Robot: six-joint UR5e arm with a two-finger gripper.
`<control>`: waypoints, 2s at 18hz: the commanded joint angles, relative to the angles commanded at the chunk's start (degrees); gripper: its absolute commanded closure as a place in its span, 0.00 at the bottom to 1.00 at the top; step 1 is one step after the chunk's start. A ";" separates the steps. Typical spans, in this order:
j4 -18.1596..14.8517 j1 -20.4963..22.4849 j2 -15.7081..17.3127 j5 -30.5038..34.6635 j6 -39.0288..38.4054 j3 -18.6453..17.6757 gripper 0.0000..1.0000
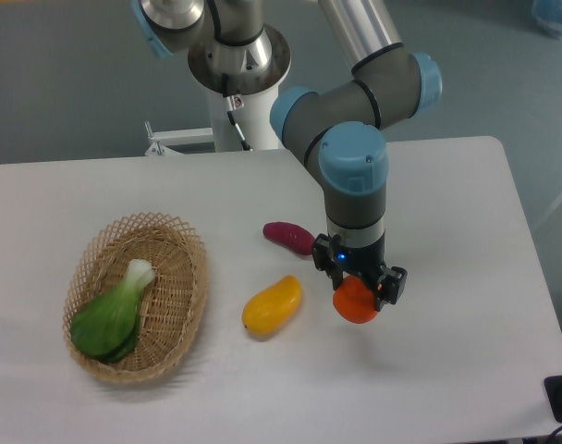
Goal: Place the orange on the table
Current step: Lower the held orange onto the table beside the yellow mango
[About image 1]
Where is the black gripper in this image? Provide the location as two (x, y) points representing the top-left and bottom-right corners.
(312, 232), (408, 312)

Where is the orange fruit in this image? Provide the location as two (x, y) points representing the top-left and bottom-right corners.
(333, 275), (378, 324)

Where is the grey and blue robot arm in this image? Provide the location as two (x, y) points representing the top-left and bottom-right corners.
(131, 1), (442, 309)

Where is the purple sweet potato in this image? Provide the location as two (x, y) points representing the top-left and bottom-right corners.
(263, 222), (314, 256)

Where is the yellow mango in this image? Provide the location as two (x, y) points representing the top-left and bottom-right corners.
(241, 275), (302, 337)

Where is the woven wicker basket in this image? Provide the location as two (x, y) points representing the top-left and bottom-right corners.
(63, 213), (209, 384)

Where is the green bok choy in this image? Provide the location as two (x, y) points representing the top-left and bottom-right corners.
(69, 259), (155, 363)

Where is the blue plastic bag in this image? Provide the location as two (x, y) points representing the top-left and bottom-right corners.
(531, 0), (562, 40)

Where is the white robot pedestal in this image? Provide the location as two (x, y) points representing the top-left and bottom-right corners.
(145, 24), (291, 155)

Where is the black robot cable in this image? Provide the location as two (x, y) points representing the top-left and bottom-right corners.
(221, 72), (253, 152)

